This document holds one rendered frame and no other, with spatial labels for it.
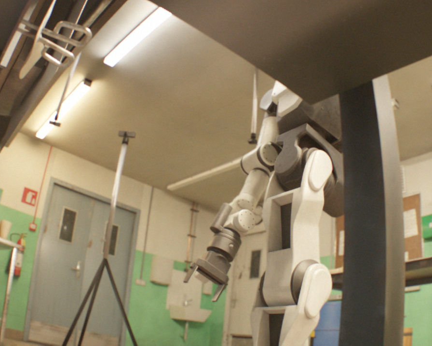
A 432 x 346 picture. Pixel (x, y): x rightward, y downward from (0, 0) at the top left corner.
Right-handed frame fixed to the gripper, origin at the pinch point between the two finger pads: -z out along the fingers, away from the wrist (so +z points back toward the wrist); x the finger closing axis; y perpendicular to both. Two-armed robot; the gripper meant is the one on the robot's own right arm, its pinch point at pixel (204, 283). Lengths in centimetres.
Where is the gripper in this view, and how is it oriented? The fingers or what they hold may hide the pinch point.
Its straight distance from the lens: 121.4
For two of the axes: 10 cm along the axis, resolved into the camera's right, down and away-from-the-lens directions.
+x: -7.4, -6.3, -2.4
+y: 5.3, -3.3, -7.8
